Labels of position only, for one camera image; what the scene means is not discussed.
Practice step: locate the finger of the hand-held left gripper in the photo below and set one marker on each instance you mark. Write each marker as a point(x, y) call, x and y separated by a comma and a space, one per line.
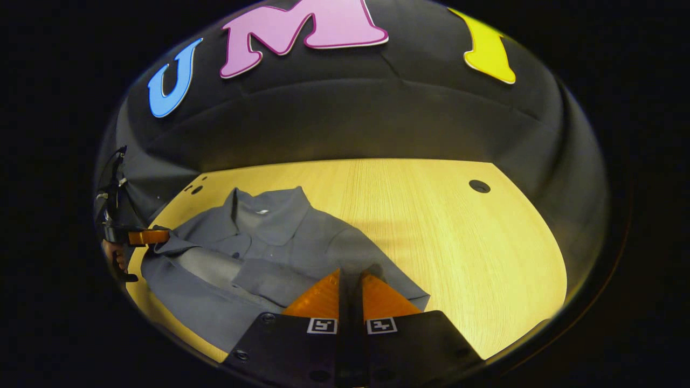
point(148, 237)

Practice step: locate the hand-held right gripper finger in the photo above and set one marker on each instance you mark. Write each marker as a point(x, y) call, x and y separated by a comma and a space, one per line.
point(346, 350)
point(359, 350)

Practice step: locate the grey collared button shirt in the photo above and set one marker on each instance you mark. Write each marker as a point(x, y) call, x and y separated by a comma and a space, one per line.
point(269, 231)

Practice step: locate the black backdrop cloth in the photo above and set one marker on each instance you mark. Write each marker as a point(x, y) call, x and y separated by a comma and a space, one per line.
point(350, 118)

